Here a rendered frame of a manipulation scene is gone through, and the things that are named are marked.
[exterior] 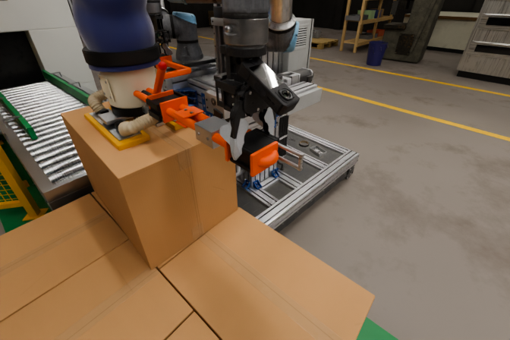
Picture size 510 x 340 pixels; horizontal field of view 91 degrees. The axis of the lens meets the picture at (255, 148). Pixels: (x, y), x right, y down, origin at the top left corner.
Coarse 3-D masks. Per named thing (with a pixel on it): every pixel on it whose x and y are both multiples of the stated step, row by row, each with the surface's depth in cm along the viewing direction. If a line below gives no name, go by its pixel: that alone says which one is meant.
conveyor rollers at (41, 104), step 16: (48, 80) 272; (16, 96) 231; (32, 96) 232; (48, 96) 233; (64, 96) 234; (0, 112) 200; (32, 112) 200; (48, 112) 201; (16, 128) 176; (48, 128) 176; (64, 128) 181; (32, 144) 157; (48, 144) 162; (64, 144) 161; (48, 160) 143; (64, 160) 147; (48, 176) 130; (64, 176) 134
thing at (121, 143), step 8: (104, 112) 91; (88, 120) 93; (96, 120) 90; (120, 120) 84; (96, 128) 88; (104, 128) 85; (112, 128) 84; (104, 136) 84; (112, 136) 81; (120, 136) 80; (128, 136) 80; (136, 136) 81; (144, 136) 81; (120, 144) 76; (128, 144) 78; (136, 144) 80
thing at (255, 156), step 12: (252, 132) 54; (228, 144) 52; (252, 144) 50; (264, 144) 50; (276, 144) 51; (228, 156) 53; (240, 156) 52; (252, 156) 47; (252, 168) 48; (264, 168) 51
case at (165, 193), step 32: (160, 128) 89; (96, 160) 79; (128, 160) 72; (160, 160) 73; (192, 160) 81; (224, 160) 92; (96, 192) 116; (128, 192) 69; (160, 192) 77; (192, 192) 86; (224, 192) 99; (128, 224) 83; (160, 224) 81; (192, 224) 93; (160, 256) 87
